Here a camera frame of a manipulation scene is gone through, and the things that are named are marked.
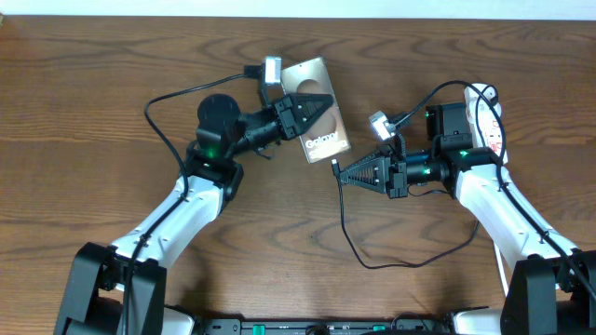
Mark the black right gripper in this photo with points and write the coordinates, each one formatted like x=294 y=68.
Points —
x=386 y=174

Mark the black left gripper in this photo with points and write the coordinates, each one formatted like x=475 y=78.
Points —
x=290 y=113

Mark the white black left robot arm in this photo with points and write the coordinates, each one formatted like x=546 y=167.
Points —
x=121 y=288

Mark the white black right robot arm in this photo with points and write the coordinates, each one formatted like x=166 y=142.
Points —
x=552 y=288

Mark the white power strip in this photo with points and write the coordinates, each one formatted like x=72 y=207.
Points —
x=482 y=123

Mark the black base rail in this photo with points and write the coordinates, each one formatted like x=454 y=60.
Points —
x=312 y=327

